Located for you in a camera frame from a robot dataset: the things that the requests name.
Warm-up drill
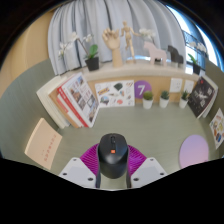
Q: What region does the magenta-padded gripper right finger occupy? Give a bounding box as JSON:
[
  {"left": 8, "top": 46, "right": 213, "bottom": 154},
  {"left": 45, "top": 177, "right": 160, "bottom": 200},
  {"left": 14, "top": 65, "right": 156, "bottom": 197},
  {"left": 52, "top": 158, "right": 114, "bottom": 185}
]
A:
[{"left": 126, "top": 143, "right": 168, "bottom": 189}]

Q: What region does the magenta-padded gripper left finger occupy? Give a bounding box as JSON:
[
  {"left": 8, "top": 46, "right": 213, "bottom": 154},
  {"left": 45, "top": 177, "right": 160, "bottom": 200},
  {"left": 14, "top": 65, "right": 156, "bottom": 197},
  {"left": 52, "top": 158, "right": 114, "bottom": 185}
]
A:
[{"left": 58, "top": 143, "right": 102, "bottom": 189}]

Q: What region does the black computer mouse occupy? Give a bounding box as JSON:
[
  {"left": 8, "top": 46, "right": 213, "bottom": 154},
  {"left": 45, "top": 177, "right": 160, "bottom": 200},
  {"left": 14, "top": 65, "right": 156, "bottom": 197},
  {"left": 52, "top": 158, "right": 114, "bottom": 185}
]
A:
[{"left": 96, "top": 133, "right": 130, "bottom": 180}]

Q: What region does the round purple mouse pad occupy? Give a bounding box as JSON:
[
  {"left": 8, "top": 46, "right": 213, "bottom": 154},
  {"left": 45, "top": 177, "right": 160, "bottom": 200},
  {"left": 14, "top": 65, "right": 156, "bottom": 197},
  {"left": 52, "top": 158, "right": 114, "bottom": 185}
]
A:
[{"left": 178, "top": 134, "right": 210, "bottom": 170}]

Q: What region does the beige book with red print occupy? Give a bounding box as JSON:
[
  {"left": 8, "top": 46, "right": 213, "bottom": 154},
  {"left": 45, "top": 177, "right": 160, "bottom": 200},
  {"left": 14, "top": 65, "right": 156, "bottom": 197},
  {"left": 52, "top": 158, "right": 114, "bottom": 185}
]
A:
[{"left": 24, "top": 117, "right": 63, "bottom": 171}]

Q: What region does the white book with red spine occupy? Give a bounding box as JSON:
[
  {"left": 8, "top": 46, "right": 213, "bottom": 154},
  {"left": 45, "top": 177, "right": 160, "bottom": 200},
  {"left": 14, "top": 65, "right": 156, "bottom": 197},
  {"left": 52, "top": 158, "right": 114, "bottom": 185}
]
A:
[{"left": 54, "top": 93, "right": 84, "bottom": 129}]

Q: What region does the small potted succulent white pot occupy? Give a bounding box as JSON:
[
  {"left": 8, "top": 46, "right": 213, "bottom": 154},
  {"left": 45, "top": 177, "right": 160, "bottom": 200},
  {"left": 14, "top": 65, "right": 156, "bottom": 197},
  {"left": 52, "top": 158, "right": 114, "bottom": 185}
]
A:
[
  {"left": 178, "top": 90, "right": 190, "bottom": 110},
  {"left": 158, "top": 90, "right": 171, "bottom": 109},
  {"left": 142, "top": 90, "right": 155, "bottom": 110}
]

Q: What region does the brown kraft book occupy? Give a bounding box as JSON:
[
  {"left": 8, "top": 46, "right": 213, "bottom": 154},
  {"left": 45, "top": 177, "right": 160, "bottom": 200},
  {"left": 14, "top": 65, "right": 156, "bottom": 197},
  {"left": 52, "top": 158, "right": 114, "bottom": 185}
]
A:
[{"left": 48, "top": 87, "right": 79, "bottom": 129}]

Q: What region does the colourful food sticker sheet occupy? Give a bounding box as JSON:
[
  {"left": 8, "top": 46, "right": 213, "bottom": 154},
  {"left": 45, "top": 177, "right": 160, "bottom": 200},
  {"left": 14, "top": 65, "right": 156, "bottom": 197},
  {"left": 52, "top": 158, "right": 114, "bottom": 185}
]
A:
[{"left": 209, "top": 107, "right": 224, "bottom": 150}]

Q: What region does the round purple number sticker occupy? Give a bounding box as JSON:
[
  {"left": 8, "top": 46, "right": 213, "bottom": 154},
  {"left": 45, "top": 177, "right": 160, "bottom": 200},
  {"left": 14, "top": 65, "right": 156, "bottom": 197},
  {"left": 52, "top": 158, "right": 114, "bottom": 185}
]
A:
[{"left": 133, "top": 79, "right": 153, "bottom": 100}]

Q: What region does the white sticker sheet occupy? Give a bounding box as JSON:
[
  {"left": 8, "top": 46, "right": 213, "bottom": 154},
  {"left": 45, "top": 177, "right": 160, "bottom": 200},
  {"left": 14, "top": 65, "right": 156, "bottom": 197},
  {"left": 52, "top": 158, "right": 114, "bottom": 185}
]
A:
[{"left": 94, "top": 79, "right": 136, "bottom": 109}]

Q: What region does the black book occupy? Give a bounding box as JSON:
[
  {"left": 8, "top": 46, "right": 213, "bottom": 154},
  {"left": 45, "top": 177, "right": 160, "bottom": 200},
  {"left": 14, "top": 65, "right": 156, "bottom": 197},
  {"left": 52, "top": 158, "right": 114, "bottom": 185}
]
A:
[{"left": 187, "top": 76, "right": 216, "bottom": 118}]

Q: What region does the white orchid in black pot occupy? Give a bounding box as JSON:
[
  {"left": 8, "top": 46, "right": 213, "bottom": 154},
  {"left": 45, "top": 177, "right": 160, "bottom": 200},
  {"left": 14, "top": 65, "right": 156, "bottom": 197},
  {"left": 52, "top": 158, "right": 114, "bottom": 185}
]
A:
[
  {"left": 138, "top": 27, "right": 157, "bottom": 44},
  {"left": 58, "top": 31, "right": 100, "bottom": 72},
  {"left": 187, "top": 40, "right": 208, "bottom": 76}
]

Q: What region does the pink wooden horse figure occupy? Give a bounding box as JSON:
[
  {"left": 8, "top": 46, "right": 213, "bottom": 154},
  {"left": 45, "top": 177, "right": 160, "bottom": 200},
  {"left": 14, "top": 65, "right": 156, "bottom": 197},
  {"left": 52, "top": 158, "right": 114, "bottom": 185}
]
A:
[{"left": 143, "top": 40, "right": 168, "bottom": 66}]

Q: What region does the dark wooden horse figure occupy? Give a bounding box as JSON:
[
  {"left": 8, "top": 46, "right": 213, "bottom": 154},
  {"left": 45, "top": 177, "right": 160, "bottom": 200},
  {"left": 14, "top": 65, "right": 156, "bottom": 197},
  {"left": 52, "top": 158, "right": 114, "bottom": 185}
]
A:
[{"left": 166, "top": 44, "right": 185, "bottom": 66}]

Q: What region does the wooden mannequin figure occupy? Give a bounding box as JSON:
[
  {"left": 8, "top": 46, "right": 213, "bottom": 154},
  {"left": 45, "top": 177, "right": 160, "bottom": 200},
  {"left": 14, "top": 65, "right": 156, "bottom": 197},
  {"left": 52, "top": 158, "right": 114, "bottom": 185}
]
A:
[{"left": 120, "top": 20, "right": 141, "bottom": 64}]

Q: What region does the wooden hand model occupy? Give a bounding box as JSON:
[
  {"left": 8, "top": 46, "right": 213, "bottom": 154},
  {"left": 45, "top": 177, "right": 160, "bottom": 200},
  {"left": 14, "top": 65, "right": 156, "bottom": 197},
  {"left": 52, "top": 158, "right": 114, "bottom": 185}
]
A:
[{"left": 101, "top": 27, "right": 124, "bottom": 68}]

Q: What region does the grey curtain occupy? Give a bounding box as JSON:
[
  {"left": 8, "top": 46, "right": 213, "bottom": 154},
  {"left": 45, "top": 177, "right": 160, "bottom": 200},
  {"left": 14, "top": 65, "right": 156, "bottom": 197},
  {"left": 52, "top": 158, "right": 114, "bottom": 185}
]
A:
[{"left": 47, "top": 0, "right": 188, "bottom": 76}]

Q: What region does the white wall socket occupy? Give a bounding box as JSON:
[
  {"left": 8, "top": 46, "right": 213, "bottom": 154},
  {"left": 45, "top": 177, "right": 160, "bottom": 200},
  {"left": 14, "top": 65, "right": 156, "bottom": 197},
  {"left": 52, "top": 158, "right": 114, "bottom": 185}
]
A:
[
  {"left": 169, "top": 77, "right": 184, "bottom": 94},
  {"left": 182, "top": 79, "right": 195, "bottom": 94}
]

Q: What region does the window with dark frame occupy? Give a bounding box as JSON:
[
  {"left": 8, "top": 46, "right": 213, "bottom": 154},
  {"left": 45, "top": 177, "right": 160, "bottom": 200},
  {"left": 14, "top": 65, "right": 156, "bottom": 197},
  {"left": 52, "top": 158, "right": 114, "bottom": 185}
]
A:
[{"left": 166, "top": 4, "right": 221, "bottom": 68}]

